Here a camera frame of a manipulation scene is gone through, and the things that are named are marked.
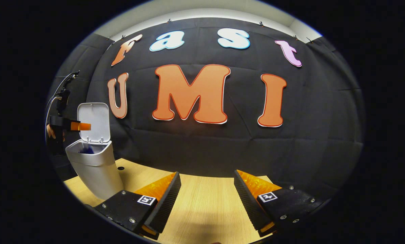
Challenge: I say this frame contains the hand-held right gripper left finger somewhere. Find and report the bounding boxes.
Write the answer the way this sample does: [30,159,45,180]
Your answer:
[95,171,182,240]

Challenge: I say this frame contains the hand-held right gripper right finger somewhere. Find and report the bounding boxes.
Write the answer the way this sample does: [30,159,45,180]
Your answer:
[234,169,325,238]

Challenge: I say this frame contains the white garbage bin lid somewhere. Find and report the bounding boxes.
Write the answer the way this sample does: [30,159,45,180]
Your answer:
[77,103,111,143]

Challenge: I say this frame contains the white desktop garbage bin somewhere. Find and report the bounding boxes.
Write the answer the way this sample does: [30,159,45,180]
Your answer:
[65,103,124,200]

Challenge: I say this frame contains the wooden desktop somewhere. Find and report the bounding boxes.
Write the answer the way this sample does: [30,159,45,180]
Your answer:
[63,158,274,244]

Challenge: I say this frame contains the black backdrop cloth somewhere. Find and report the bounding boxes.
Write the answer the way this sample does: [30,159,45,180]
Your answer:
[45,17,366,204]

